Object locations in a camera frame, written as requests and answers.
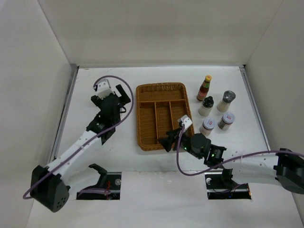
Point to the brown wicker divided tray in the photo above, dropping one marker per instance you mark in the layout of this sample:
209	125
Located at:
158	108

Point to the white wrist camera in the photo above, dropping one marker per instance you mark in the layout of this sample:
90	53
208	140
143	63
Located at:
185	122
103	88

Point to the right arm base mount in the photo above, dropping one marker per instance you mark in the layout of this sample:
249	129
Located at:
220	186

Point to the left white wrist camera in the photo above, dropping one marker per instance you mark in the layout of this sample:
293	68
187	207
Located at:
103	88

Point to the dark spice jar red label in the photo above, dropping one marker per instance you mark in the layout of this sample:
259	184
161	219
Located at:
226	121

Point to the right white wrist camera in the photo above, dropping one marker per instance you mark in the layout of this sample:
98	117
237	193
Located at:
185	122

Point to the white grinder grey top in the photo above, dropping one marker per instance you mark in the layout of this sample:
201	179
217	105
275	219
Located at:
227	99

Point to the red sauce bottle yellow cap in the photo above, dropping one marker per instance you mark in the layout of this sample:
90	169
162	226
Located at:
204	88

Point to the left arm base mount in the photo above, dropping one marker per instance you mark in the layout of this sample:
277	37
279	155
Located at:
107	186

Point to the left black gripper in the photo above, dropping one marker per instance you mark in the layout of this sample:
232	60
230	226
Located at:
124	98

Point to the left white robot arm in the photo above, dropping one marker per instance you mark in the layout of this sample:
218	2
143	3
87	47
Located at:
74	172

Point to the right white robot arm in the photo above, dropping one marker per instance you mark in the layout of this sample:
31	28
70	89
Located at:
283	167

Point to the white bottle black cap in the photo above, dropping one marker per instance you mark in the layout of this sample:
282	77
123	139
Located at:
206	107

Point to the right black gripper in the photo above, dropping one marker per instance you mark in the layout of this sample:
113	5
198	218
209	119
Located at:
167	142

